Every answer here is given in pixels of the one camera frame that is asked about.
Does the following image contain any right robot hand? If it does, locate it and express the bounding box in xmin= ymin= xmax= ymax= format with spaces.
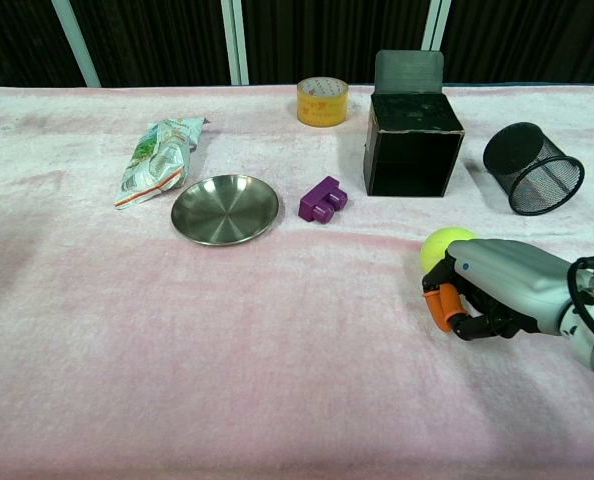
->
xmin=421 ymin=238 xmax=577 ymax=342

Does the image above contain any yellow tennis ball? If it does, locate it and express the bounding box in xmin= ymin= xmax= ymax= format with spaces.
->
xmin=419 ymin=226 xmax=478 ymax=274

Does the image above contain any black cardboard box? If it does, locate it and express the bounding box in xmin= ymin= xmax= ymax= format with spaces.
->
xmin=363 ymin=49 xmax=465 ymax=198

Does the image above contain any black mesh pen holder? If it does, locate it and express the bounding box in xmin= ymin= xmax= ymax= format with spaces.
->
xmin=482 ymin=123 xmax=586 ymax=217

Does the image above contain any purple toy building block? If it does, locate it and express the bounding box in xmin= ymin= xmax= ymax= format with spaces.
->
xmin=298 ymin=175 xmax=350 ymax=225

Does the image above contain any yellow tape roll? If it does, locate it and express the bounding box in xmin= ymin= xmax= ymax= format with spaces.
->
xmin=296 ymin=77 xmax=350 ymax=128

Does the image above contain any pink plush table cloth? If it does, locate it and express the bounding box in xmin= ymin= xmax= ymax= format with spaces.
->
xmin=0 ymin=82 xmax=594 ymax=480

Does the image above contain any round stainless steel plate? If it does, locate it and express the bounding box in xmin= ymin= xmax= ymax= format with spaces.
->
xmin=170 ymin=173 xmax=281 ymax=247

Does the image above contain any crumpled snack bag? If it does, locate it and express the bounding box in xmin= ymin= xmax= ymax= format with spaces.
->
xmin=114 ymin=116 xmax=211 ymax=211

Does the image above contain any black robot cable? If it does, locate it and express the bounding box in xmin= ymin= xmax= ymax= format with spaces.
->
xmin=565 ymin=254 xmax=594 ymax=346

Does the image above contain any white double frame post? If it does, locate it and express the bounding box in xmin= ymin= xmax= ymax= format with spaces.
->
xmin=220 ymin=0 xmax=251 ymax=86

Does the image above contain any white slanted frame post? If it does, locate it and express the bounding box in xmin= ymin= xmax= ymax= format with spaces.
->
xmin=51 ymin=0 xmax=102 ymax=89

